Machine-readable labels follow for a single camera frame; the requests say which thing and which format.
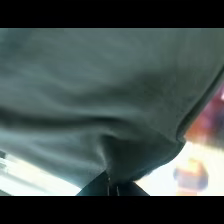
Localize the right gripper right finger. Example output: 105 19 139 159
110 180 151 197

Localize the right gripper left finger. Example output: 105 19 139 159
76 170 112 197

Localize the grey-green T-shirt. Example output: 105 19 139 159
0 27 224 192

